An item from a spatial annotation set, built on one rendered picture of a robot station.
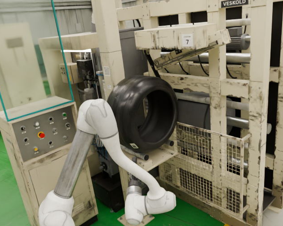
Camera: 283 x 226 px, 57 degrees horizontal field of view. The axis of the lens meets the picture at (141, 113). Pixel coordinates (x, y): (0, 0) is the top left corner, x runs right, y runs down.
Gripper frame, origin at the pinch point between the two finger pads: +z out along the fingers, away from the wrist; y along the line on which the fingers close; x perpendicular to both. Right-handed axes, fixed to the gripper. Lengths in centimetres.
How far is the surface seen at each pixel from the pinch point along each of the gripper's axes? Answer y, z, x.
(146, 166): 21.7, 11.6, -2.0
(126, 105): -24.9, 27.8, 7.6
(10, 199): 61, 64, -207
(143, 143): 5.4, 18.5, 4.1
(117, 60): -36, 73, 4
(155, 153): 35.7, 33.0, 0.3
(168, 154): 38.3, 29.9, 10.3
